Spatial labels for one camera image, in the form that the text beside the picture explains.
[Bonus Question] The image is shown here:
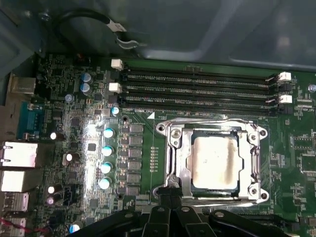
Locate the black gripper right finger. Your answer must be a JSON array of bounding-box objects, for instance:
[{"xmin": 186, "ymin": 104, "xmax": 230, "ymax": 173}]
[{"xmin": 170, "ymin": 188, "xmax": 295, "ymax": 237}]

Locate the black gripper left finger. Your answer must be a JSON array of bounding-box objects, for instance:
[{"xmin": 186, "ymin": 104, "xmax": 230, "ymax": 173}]
[{"xmin": 81, "ymin": 187, "xmax": 175, "ymax": 237}]

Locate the wire locking lever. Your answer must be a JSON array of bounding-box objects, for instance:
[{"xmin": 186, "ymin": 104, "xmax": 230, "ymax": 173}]
[
  {"xmin": 154, "ymin": 176, "xmax": 270, "ymax": 205},
  {"xmin": 155, "ymin": 118, "xmax": 269, "ymax": 135}
]

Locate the metal socket cover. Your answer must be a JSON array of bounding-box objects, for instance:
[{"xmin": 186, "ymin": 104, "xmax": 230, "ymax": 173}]
[{"xmin": 169, "ymin": 123, "xmax": 261, "ymax": 198}]

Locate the silver CPU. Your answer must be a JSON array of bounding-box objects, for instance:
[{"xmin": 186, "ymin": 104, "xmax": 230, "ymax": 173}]
[{"xmin": 187, "ymin": 128, "xmax": 244, "ymax": 196}]

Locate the CPU socket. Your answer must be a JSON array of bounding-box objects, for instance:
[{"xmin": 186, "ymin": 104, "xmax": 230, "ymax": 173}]
[{"xmin": 153, "ymin": 118, "xmax": 270, "ymax": 206}]

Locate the green motherboard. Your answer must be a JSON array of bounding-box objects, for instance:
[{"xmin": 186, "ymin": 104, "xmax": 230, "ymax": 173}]
[{"xmin": 0, "ymin": 53, "xmax": 316, "ymax": 237}]

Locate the silver port block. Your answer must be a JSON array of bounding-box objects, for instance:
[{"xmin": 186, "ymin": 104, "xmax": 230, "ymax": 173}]
[{"xmin": 0, "ymin": 169, "xmax": 27, "ymax": 193}]

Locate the silver network port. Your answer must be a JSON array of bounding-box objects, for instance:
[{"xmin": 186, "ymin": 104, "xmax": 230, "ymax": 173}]
[{"xmin": 0, "ymin": 141, "xmax": 39, "ymax": 169}]

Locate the blue serial port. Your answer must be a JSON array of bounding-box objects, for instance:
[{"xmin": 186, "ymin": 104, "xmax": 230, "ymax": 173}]
[{"xmin": 16, "ymin": 100, "xmax": 42, "ymax": 139}]

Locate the grey audio port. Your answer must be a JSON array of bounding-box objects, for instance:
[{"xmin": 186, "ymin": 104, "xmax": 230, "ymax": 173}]
[{"xmin": 10, "ymin": 76, "xmax": 36, "ymax": 95}]

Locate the black open PC case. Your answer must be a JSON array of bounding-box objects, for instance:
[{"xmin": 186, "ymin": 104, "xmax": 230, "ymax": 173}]
[{"xmin": 0, "ymin": 0, "xmax": 316, "ymax": 109}]

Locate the black looped wire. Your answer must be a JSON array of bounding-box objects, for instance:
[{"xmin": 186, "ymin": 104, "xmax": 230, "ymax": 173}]
[{"xmin": 52, "ymin": 7, "xmax": 151, "ymax": 50}]

